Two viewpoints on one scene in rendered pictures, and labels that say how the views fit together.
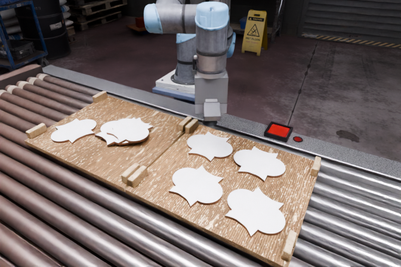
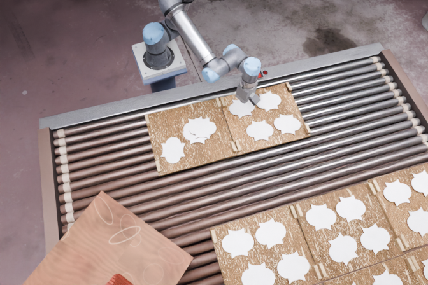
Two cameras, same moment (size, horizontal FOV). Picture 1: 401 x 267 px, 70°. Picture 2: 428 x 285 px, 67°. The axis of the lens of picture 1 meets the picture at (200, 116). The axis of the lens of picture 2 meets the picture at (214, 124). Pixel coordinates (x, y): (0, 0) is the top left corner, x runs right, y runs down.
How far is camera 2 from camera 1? 129 cm
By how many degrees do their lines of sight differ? 45
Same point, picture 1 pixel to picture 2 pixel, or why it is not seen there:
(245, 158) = (262, 103)
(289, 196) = (290, 109)
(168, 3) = (218, 65)
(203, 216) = (274, 140)
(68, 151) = (189, 161)
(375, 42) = not seen: outside the picture
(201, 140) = (235, 107)
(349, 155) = (289, 67)
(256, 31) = not seen: outside the picture
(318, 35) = not seen: outside the picture
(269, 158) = (270, 96)
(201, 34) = (252, 77)
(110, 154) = (209, 146)
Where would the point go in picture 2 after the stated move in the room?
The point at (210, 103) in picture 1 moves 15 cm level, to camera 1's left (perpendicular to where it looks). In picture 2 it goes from (253, 97) to (233, 116)
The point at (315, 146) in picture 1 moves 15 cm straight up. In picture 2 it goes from (274, 72) to (280, 56)
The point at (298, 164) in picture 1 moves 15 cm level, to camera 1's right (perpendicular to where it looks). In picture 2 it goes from (280, 90) to (296, 75)
